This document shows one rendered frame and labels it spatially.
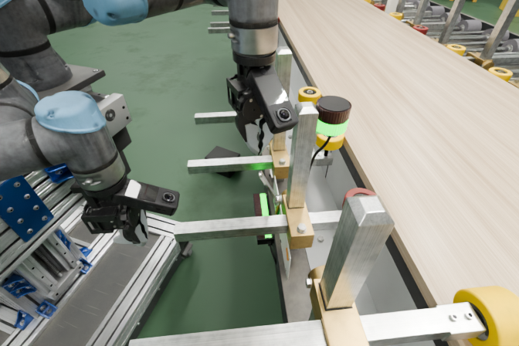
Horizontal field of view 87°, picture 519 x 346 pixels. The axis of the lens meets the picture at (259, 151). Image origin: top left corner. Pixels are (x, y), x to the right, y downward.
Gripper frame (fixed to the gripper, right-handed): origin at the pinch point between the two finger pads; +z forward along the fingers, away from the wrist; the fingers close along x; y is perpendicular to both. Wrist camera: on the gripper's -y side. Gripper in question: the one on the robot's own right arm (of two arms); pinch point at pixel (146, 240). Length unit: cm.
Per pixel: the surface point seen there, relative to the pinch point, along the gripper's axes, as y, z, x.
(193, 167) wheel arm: -8.2, 0.5, -23.6
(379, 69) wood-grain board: -81, -7, -67
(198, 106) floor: 16, 83, -198
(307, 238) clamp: -35.1, -3.4, 4.9
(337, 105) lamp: -39.2, -30.3, -3.3
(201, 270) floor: 1, 83, -35
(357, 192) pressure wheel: -47.5, -8.1, -2.5
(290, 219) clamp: -32.2, -4.4, 0.7
